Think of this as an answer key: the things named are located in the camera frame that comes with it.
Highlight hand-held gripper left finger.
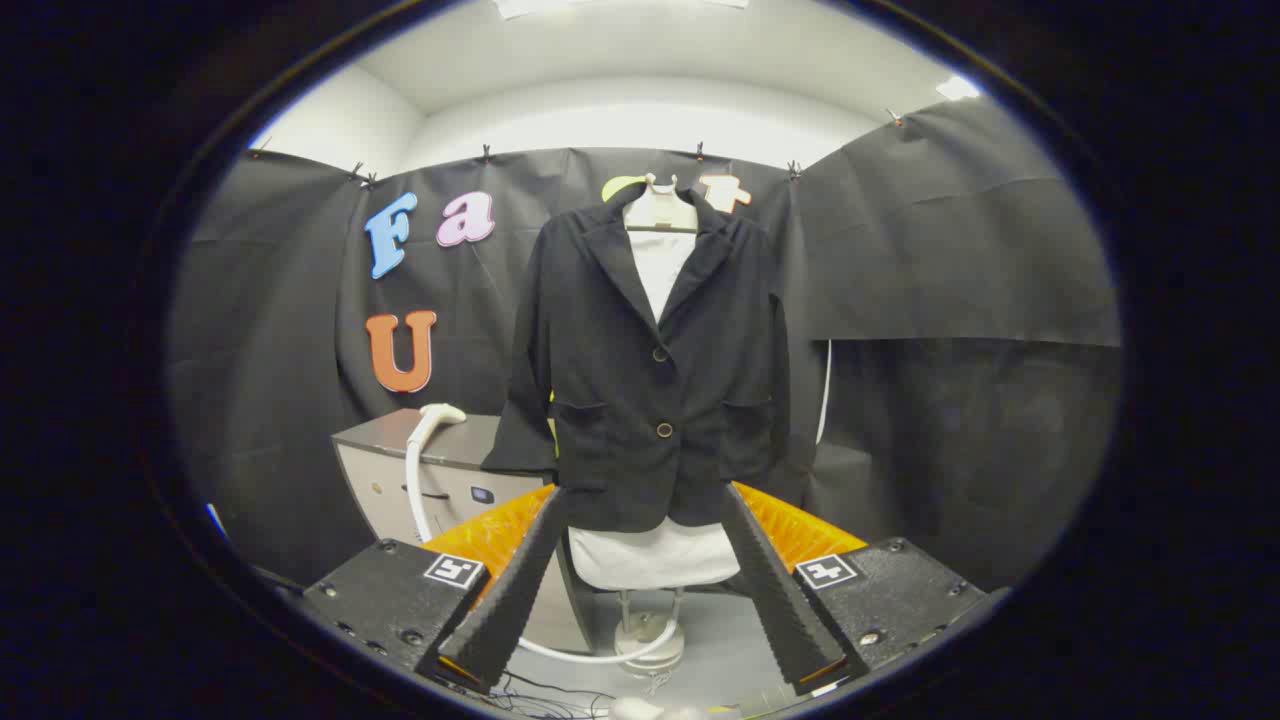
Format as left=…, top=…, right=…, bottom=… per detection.
left=300, top=484, right=573, bottom=696

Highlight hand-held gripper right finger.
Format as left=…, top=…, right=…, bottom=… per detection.
left=720, top=480, right=989, bottom=698

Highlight black blazer jacket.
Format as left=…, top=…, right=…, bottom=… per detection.
left=482, top=182, right=793, bottom=533

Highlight white mannequin torso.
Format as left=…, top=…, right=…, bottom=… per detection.
left=568, top=172, right=743, bottom=593

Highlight white mannequin stand base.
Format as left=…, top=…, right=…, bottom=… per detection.
left=612, top=588, right=689, bottom=673

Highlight grey metal cabinet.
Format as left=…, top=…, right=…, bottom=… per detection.
left=332, top=408, right=596, bottom=656

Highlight black backdrop cloth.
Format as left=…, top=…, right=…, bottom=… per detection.
left=168, top=98, right=1123, bottom=591

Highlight black floor cables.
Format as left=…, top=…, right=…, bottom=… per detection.
left=490, top=668, right=616, bottom=717

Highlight thin white cord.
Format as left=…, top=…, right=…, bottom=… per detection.
left=815, top=340, right=833, bottom=446

